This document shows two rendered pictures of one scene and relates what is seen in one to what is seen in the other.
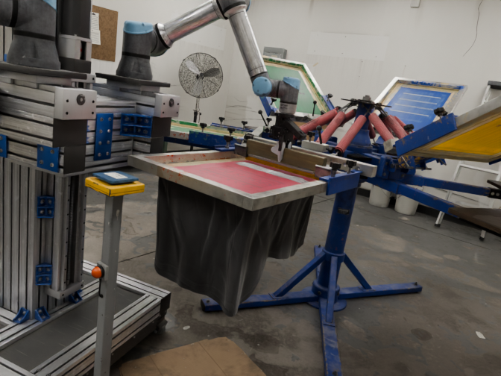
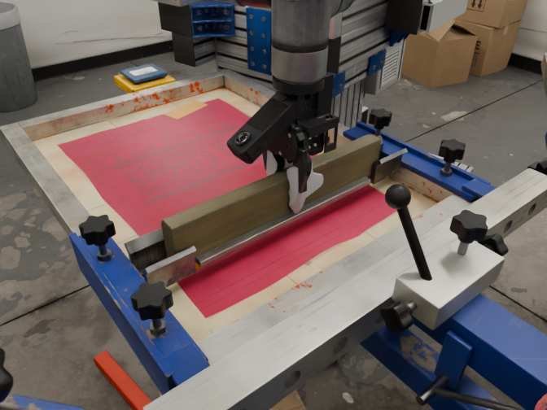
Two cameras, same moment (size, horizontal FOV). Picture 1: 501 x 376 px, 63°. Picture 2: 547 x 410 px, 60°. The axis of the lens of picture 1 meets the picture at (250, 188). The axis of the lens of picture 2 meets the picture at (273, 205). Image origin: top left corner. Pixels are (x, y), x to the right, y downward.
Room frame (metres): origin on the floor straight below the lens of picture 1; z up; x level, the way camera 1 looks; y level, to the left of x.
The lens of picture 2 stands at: (1.97, -0.72, 1.44)
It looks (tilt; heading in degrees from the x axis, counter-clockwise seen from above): 36 degrees down; 107
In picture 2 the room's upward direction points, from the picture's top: straight up
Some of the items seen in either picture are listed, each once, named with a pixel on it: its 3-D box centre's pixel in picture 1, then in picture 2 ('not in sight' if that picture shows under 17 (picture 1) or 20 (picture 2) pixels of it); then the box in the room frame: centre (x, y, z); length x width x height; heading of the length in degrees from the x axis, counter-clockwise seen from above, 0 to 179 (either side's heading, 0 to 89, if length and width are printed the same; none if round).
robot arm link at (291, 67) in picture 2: (287, 109); (297, 61); (1.81, -0.10, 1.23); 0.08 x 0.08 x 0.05
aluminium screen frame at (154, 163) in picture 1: (253, 170); (215, 165); (1.63, 0.00, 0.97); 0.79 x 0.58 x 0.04; 145
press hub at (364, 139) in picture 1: (344, 203); not in sight; (2.49, -0.60, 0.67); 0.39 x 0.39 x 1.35
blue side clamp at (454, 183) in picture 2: (236, 152); (407, 167); (1.98, 0.09, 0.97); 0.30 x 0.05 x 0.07; 145
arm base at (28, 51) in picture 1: (34, 50); not in sight; (1.32, 0.74, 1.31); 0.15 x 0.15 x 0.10
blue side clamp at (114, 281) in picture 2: (339, 181); (133, 304); (1.67, -0.36, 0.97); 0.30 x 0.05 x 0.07; 145
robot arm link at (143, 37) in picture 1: (138, 36); not in sight; (1.79, 0.56, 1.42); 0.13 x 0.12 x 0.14; 171
